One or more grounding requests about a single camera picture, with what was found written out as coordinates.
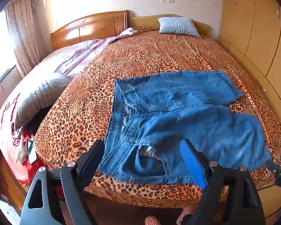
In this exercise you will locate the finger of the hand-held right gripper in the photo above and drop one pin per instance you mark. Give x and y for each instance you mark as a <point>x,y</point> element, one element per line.
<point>274,167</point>

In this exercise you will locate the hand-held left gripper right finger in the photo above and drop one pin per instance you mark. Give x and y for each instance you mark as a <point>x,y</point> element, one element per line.
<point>192,164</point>

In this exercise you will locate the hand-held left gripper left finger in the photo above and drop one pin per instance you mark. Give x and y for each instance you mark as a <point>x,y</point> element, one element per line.
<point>93,159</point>

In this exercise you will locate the blue denim pants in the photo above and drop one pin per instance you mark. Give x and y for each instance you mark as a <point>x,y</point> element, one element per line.
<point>178,121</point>

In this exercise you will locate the red dotted slipper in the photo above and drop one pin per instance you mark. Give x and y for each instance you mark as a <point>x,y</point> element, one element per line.
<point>151,220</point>
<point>186,216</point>

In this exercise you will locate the smartphone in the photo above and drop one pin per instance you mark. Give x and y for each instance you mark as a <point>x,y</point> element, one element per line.
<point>32,151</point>

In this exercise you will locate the leopard print blanket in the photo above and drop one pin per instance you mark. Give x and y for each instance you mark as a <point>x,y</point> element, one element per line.
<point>89,93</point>

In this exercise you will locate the large grey striped pillow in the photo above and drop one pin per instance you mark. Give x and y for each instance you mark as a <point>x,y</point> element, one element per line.
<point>39,93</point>

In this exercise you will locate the red printed blanket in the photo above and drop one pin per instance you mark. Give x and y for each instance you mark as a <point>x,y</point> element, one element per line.
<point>7,126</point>

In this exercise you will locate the pink floral quilt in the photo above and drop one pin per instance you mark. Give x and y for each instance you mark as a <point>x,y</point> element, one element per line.
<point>79,54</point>

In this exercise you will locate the orange wooden headboard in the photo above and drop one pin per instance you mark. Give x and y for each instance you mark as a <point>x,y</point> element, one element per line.
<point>89,27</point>

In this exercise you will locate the light wooden wardrobe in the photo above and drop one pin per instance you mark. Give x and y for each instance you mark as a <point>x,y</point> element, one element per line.
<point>255,28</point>

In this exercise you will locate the small grey striped pillow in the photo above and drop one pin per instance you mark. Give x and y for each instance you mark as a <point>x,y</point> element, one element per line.
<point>178,27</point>

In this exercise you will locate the bright window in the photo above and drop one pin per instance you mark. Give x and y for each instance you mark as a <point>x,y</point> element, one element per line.
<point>0,51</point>

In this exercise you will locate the patterned beige curtain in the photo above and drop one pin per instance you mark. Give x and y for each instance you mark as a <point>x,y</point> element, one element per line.
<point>21,35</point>

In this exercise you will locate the light wooden headboard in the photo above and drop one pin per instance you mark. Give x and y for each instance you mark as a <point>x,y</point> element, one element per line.
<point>142,21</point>

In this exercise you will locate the wooden bed side rail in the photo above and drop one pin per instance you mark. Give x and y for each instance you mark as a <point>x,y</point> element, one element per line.
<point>11,187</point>

